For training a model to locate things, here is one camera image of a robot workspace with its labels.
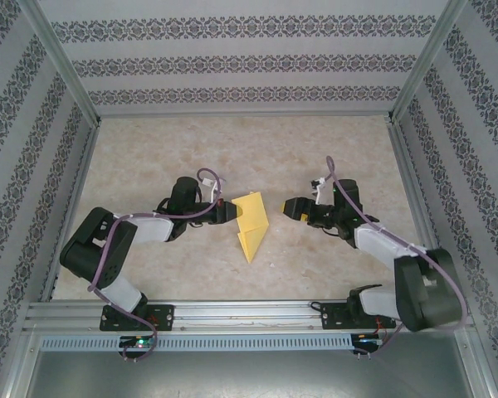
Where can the yellow paper sheet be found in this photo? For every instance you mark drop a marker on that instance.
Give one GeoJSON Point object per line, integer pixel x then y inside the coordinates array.
{"type": "Point", "coordinates": [253, 211]}

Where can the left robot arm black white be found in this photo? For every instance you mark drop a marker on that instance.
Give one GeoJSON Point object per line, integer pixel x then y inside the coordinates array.
{"type": "Point", "coordinates": [87, 248]}

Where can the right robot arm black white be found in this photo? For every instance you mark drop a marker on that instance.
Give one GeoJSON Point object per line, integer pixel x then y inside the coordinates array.
{"type": "Point", "coordinates": [431, 290]}

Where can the grey metal sheet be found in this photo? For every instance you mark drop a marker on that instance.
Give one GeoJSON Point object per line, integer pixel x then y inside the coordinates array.
{"type": "Point", "coordinates": [249, 373]}

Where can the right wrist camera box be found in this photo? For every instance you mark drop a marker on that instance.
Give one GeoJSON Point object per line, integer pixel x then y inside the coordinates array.
{"type": "Point", "coordinates": [318, 188]}

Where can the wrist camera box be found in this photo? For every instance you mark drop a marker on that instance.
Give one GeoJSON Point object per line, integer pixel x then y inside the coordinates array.
{"type": "Point", "coordinates": [209, 186]}
{"type": "Point", "coordinates": [318, 188]}

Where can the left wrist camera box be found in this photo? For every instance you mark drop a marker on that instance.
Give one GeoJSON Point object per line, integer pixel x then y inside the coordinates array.
{"type": "Point", "coordinates": [209, 186]}

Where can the aluminium side rail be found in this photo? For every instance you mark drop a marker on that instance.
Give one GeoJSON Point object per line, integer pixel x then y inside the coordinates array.
{"type": "Point", "coordinates": [72, 207]}
{"type": "Point", "coordinates": [419, 207]}

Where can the aluminium back rail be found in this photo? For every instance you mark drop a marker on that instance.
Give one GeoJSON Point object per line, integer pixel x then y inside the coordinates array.
{"type": "Point", "coordinates": [245, 113]}

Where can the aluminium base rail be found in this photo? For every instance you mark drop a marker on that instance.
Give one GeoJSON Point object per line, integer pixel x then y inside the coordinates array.
{"type": "Point", "coordinates": [249, 311]}

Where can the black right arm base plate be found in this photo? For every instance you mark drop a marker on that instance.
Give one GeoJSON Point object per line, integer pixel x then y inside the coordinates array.
{"type": "Point", "coordinates": [336, 317]}

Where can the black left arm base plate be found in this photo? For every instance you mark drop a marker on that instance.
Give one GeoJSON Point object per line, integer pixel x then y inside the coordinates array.
{"type": "Point", "coordinates": [166, 317]}

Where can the aluminium frame post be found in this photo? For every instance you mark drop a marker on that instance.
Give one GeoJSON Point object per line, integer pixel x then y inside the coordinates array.
{"type": "Point", "coordinates": [62, 62]}
{"type": "Point", "coordinates": [429, 58]}

